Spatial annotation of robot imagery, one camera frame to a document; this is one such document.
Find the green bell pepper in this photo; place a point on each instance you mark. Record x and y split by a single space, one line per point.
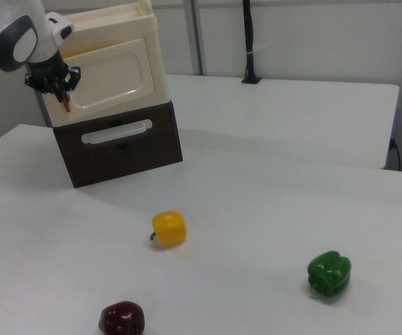
329 274

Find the cream plastic cabinet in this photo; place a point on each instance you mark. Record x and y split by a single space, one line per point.
152 28

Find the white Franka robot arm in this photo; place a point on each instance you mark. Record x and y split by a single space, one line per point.
16 38

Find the dark red bell pepper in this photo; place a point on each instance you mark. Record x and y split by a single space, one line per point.
122 318

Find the black camera pole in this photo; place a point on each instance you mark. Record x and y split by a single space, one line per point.
250 45

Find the dark brown drawer unit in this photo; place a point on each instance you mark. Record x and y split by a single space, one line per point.
117 167

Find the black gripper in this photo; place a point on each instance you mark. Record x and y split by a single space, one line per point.
47 73

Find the cream cabinet door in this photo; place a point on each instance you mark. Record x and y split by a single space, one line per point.
110 76

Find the yellow bell pepper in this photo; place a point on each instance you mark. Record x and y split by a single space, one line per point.
170 228

